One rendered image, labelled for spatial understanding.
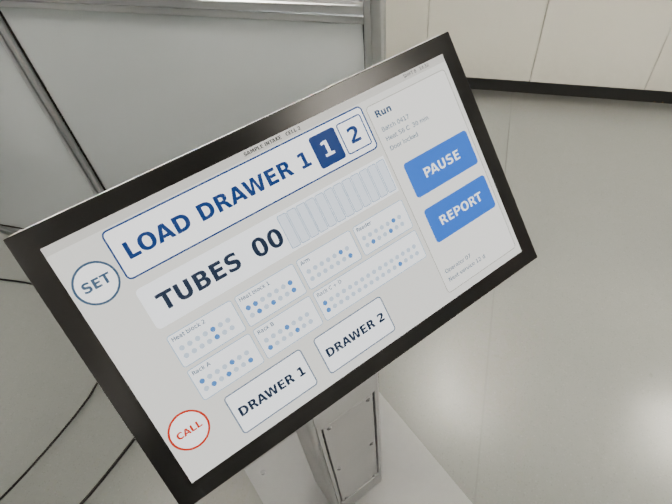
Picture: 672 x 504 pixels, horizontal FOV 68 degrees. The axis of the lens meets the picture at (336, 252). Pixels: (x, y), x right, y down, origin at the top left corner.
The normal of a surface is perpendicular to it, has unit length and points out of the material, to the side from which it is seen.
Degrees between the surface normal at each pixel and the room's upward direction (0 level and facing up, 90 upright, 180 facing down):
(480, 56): 90
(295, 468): 5
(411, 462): 5
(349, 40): 90
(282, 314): 50
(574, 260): 0
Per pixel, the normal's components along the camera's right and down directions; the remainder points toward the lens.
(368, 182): 0.39, 0.04
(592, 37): -0.26, 0.75
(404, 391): -0.08, -0.64
